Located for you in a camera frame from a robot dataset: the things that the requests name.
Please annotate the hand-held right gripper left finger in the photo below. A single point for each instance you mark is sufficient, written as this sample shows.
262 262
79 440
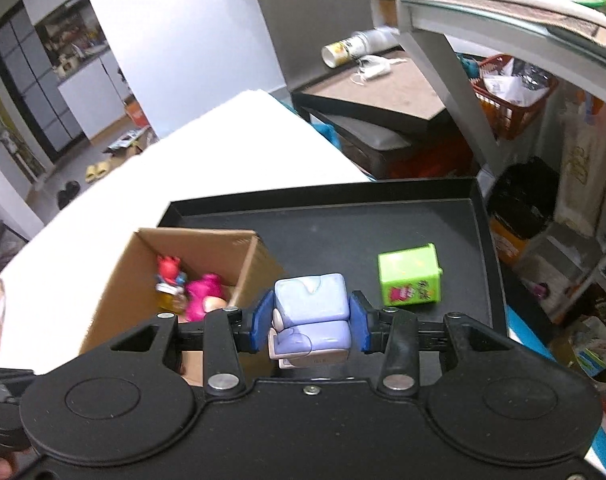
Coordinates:
255 322

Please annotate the cardboard box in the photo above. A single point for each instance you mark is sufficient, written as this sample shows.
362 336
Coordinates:
130 280

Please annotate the white cabinet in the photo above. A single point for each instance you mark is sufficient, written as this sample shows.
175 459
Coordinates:
93 95

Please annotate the pair of black shoes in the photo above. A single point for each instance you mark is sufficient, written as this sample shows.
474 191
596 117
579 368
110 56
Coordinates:
69 195

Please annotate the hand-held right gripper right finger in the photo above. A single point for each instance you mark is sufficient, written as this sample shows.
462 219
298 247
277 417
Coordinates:
360 322

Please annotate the flattened printed cardboard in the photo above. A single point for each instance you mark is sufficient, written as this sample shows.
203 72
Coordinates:
125 141

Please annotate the teal cloth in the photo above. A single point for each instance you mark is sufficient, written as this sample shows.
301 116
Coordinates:
328 135

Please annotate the black tray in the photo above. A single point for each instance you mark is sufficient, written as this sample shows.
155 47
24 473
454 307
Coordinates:
323 240

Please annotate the orange carton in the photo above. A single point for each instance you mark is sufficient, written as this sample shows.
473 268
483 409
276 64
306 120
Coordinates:
137 114

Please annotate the grey board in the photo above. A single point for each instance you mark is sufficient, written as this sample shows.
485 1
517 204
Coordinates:
308 20

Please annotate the orange plastic basket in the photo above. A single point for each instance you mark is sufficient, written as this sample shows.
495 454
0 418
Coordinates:
518 110

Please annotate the black glass-door cabinet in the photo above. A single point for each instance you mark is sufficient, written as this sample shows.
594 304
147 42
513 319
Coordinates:
28 85

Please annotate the purple toy box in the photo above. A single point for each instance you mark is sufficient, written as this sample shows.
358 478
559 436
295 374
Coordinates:
310 300

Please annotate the black plastic bag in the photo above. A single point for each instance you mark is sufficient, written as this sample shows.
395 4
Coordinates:
525 200

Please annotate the pink figurine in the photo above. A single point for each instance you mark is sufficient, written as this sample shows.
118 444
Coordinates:
198 295

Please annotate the stack of paper cups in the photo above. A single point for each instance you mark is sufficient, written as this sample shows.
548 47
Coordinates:
353 47

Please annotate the green toy box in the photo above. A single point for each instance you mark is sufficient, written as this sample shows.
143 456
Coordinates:
408 270

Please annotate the small figurine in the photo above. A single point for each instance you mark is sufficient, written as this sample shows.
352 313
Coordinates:
169 272

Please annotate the pair of yellow slippers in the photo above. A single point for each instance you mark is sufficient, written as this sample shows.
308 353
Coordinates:
97 172

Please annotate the grey metal table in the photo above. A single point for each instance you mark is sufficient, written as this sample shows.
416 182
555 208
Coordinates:
448 60

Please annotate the low brown table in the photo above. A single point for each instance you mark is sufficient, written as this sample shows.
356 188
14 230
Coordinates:
383 95

